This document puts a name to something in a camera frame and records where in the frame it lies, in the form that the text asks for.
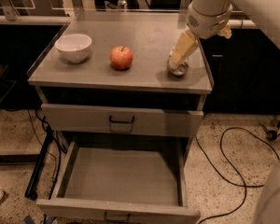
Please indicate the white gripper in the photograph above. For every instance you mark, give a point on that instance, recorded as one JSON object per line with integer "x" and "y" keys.
{"x": 206, "y": 24}

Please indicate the silver 7up can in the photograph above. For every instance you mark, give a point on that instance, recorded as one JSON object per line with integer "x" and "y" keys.
{"x": 179, "y": 70}

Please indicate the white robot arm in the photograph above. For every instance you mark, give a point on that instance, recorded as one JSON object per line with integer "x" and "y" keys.
{"x": 266, "y": 15}

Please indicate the grey drawer cabinet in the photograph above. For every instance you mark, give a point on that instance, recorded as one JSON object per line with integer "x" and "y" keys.
{"x": 146, "y": 84}

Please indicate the closed top drawer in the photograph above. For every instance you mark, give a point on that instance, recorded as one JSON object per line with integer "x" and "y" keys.
{"x": 109, "y": 119}

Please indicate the open middle drawer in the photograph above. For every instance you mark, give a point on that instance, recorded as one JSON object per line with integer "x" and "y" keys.
{"x": 122, "y": 184}

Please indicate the red apple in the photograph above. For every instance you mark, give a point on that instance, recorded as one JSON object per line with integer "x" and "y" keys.
{"x": 121, "y": 57}

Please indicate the clear water bottle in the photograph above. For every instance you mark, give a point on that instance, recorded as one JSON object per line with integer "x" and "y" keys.
{"x": 122, "y": 4}

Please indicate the black wheeled cart base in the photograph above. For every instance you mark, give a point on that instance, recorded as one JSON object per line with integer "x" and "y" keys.
{"x": 277, "y": 129}

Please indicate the white ceramic bowl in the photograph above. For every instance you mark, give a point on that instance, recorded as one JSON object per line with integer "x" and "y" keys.
{"x": 75, "y": 48}

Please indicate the black table leg frame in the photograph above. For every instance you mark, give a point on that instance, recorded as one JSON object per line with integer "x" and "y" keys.
{"x": 30, "y": 192}

